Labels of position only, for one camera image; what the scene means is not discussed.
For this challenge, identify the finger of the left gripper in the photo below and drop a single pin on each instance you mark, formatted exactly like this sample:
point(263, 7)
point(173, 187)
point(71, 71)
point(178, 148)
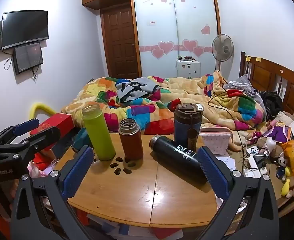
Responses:
point(12, 132)
point(27, 149)

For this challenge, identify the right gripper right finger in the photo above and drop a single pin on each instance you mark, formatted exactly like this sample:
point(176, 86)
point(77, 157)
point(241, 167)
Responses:
point(260, 219)

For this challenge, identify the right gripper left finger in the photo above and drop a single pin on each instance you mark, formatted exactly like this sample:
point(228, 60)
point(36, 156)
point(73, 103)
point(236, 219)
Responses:
point(29, 218)

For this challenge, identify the green bottle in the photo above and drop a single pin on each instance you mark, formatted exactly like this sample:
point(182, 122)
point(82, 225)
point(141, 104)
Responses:
point(95, 124)

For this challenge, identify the teal ceramic cup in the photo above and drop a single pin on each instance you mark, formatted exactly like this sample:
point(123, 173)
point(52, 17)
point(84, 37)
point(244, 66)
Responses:
point(80, 140)

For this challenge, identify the yellow foam tube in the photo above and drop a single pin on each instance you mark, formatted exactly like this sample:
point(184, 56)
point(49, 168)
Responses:
point(38, 106)

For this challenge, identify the white power strip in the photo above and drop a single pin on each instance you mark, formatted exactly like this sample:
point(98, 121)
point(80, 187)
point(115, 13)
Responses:
point(255, 172)

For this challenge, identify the yellow plush toy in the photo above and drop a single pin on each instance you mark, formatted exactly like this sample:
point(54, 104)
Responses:
point(288, 186)

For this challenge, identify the purple plush doll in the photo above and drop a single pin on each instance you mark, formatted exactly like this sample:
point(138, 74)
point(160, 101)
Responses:
point(279, 133)

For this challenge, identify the black lying thermos bottle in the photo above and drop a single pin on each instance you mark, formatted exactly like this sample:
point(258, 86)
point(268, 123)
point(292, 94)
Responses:
point(176, 158)

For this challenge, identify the pink dotted box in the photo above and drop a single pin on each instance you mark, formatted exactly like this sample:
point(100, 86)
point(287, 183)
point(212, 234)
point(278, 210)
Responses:
point(216, 139)

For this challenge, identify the red thermos bottle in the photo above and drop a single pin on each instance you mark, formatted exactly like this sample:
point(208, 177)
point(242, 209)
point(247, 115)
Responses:
point(130, 136)

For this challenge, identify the colourful patchwork blanket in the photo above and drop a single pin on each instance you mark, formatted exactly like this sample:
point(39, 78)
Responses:
point(154, 113)

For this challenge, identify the black clothing pile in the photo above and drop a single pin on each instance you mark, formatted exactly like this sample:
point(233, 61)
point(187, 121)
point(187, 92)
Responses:
point(272, 103)

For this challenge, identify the grey black garment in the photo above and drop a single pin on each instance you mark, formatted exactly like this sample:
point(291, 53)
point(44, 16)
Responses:
point(129, 90)

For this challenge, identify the blue tumbler brown lid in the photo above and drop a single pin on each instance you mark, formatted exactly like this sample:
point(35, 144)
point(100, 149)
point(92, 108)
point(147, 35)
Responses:
point(187, 124)

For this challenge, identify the silver grey pillow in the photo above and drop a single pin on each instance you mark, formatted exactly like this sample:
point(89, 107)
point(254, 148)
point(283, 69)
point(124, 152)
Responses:
point(243, 84)

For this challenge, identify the wooden bed headboard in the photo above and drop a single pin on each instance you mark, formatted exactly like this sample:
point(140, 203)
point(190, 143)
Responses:
point(266, 75)

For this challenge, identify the brown wooden door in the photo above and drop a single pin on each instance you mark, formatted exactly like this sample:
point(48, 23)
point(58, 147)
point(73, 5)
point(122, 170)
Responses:
point(119, 42)

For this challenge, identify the white small cabinet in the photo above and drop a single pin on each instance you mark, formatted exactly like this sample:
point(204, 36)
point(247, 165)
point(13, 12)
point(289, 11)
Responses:
point(188, 69)

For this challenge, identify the standing electric fan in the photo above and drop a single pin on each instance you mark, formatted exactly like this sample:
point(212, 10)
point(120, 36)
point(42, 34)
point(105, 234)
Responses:
point(222, 49)

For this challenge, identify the sliding wardrobe with hearts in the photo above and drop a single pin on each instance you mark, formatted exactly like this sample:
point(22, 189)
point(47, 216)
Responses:
point(170, 30)

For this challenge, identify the small wall monitor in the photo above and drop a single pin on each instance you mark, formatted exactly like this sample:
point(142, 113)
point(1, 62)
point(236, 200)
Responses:
point(27, 57)

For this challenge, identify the large wall television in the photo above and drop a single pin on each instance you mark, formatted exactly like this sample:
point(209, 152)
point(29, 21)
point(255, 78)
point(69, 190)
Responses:
point(24, 26)

